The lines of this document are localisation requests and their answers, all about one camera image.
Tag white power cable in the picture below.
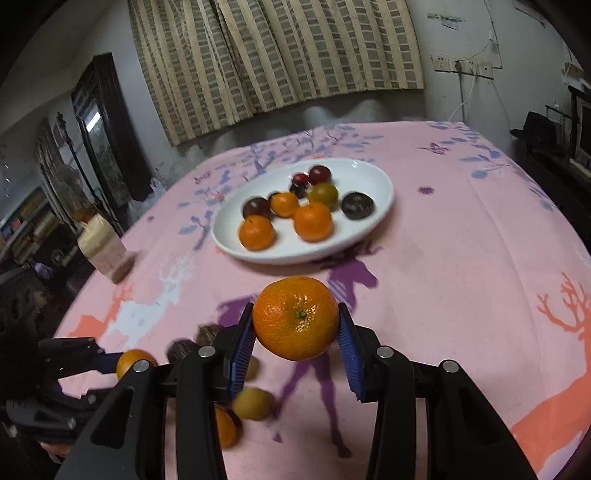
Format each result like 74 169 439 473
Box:
445 71 477 123

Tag yellow-orange kumquat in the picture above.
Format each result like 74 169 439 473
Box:
116 349 158 380

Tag computer monitor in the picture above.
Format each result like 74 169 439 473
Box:
577 104 591 169

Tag pink deer printed tablecloth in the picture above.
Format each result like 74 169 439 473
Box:
55 121 591 480

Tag striped beige curtain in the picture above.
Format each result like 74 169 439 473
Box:
215 0 426 114
128 0 254 147

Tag ribbed tangerine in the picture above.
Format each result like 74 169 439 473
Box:
252 275 339 361

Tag black desk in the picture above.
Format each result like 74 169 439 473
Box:
510 134 591 222

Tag tiny orange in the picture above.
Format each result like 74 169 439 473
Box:
270 191 300 218

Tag yellow plum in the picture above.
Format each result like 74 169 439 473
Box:
307 182 338 207

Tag white oval plate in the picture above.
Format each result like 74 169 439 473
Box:
211 157 394 265

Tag smooth orange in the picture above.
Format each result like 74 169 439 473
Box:
215 406 240 449

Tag black hat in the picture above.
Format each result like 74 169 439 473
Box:
510 112 561 148

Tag large round orange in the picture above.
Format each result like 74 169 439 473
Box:
294 202 333 243

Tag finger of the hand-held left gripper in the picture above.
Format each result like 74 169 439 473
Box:
39 336 122 377
4 388 114 432

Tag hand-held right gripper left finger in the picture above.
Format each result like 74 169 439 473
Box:
54 302 257 480

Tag dark purple plum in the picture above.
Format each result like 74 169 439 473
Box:
242 196 272 220

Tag lidded plastic cup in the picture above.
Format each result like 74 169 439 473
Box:
78 213 134 283

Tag dark framed picture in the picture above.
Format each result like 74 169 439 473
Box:
71 52 151 204

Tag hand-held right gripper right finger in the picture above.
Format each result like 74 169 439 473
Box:
337 302 539 480

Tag dark water chestnut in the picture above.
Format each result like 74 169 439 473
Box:
166 339 197 363
196 324 225 346
341 192 375 219

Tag bookshelf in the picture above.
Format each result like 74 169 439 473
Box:
0 185 61 266

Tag white socket strip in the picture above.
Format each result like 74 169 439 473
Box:
455 59 495 80

